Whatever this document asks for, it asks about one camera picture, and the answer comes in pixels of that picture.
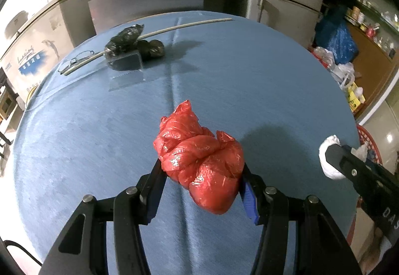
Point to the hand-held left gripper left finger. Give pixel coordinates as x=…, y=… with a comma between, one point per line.
x=152, y=203

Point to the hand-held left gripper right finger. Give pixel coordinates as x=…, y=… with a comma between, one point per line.
x=249, y=203

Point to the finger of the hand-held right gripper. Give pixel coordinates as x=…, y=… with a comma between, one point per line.
x=346, y=166

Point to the white plastic bag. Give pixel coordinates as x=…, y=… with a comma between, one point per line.
x=329, y=150
x=346, y=74
x=322, y=55

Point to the red plastic mesh basket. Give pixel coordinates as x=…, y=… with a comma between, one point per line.
x=369, y=141

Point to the red plastic bag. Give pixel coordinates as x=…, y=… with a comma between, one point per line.
x=199, y=162

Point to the person's right hand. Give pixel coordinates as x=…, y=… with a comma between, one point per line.
x=374, y=247

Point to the yellow printed bag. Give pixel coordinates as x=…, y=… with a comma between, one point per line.
x=355, y=97

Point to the wooden shelf cabinet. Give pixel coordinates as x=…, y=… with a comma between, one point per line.
x=371, y=56

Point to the clear plastic sheet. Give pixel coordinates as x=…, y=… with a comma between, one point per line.
x=127, y=81

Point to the large blue plastic sack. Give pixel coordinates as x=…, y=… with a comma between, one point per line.
x=338, y=38

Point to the shelf of jars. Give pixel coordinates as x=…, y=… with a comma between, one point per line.
x=367, y=28

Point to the clear plastic box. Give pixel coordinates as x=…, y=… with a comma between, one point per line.
x=124, y=62

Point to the small black plastic bag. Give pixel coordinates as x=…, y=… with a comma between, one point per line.
x=152, y=49

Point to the eyeglasses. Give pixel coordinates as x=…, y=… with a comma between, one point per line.
x=71, y=60

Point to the large black plastic bag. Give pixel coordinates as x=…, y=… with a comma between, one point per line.
x=123, y=39

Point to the dark wooden chair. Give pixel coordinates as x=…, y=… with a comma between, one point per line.
x=3, y=106

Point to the thin pale stick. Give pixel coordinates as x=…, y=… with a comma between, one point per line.
x=187, y=24

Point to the white chest freezer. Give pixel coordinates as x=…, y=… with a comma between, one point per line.
x=37, y=53

